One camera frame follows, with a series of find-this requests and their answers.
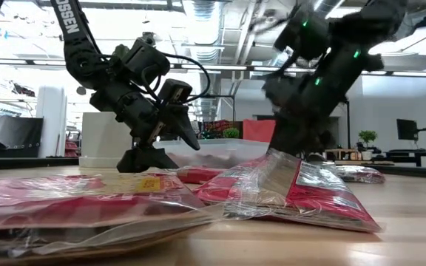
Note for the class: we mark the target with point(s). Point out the red popcorn bag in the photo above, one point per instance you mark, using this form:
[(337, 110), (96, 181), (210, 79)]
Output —
[(361, 174), (309, 199), (198, 175), (69, 199)]

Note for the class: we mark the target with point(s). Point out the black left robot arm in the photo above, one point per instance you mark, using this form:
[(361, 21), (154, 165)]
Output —
[(72, 44)]

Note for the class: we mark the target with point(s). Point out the black desk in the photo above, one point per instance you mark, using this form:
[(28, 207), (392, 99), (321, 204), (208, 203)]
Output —
[(414, 154)]

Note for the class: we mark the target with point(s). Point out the black monitor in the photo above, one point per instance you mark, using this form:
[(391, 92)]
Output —
[(407, 129)]

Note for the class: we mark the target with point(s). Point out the red bin storage shelf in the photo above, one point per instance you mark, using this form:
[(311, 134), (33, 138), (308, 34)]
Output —
[(218, 127)]

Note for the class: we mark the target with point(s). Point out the red panel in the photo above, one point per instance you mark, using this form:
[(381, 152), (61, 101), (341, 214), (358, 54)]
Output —
[(259, 130)]

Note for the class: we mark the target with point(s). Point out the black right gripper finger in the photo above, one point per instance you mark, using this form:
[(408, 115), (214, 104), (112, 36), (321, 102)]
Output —
[(313, 146), (285, 142)]

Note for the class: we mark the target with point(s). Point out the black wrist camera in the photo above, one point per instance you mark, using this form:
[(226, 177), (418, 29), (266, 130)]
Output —
[(174, 90), (301, 33)]

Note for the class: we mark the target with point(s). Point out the white pillar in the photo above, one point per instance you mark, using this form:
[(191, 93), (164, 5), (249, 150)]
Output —
[(51, 122)]

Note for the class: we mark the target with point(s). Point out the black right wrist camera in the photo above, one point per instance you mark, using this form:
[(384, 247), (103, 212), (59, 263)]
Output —
[(301, 33)]

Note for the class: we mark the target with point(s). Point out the dark cloth panel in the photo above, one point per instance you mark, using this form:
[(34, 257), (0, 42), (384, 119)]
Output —
[(13, 134)]

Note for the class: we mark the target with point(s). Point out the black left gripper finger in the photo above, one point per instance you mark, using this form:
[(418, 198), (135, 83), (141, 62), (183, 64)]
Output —
[(146, 160), (183, 129)]

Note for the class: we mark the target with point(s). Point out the small green plant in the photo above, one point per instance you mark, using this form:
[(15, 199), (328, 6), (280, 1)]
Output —
[(231, 133)]

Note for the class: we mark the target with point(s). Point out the potted green plant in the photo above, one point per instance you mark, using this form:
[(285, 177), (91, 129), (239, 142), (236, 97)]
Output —
[(367, 140)]

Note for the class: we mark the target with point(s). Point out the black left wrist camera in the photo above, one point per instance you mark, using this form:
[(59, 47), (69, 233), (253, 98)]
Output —
[(174, 90)]

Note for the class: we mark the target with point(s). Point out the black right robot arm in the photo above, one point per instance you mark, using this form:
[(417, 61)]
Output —
[(368, 29)]

